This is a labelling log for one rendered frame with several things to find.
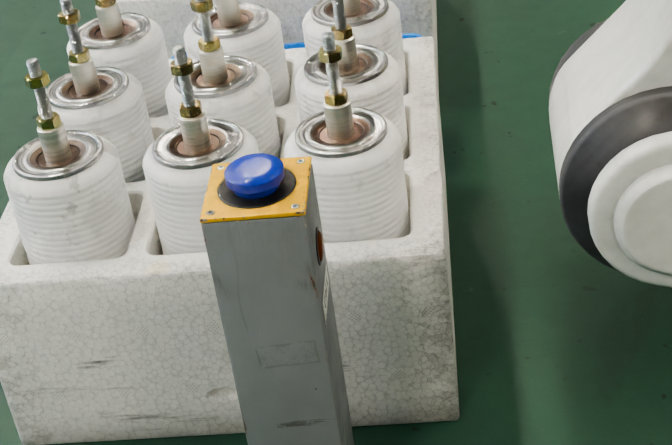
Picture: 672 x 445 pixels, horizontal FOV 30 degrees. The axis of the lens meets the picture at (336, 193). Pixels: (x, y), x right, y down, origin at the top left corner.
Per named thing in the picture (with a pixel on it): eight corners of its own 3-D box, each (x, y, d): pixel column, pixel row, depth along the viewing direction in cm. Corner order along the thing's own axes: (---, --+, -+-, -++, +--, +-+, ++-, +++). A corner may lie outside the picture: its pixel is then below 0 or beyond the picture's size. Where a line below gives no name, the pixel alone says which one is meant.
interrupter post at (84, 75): (70, 97, 113) (62, 65, 112) (82, 85, 115) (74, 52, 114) (94, 98, 113) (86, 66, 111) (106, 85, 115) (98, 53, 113)
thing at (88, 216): (47, 368, 110) (-7, 196, 100) (58, 302, 118) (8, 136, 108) (156, 352, 110) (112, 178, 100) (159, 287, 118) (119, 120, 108)
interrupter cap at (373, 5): (311, 1, 125) (310, -5, 125) (386, -8, 125) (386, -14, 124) (311, 34, 119) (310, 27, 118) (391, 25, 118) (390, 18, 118)
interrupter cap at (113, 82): (32, 110, 112) (30, 104, 112) (70, 71, 118) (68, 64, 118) (108, 114, 110) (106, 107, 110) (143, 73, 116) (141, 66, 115)
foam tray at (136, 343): (445, 179, 141) (433, 34, 131) (460, 422, 108) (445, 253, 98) (106, 205, 144) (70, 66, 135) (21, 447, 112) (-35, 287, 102)
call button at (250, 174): (289, 174, 86) (285, 148, 85) (285, 206, 83) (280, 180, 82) (232, 178, 86) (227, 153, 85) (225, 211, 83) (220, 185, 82)
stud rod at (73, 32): (76, 77, 113) (56, 0, 109) (83, 72, 114) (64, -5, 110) (85, 78, 113) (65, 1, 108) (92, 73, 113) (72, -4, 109)
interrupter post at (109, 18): (130, 33, 124) (123, 2, 122) (109, 42, 122) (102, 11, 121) (117, 27, 125) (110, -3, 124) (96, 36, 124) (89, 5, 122)
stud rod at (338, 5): (351, 50, 111) (341, -30, 107) (347, 55, 110) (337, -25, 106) (340, 49, 111) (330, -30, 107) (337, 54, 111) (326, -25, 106)
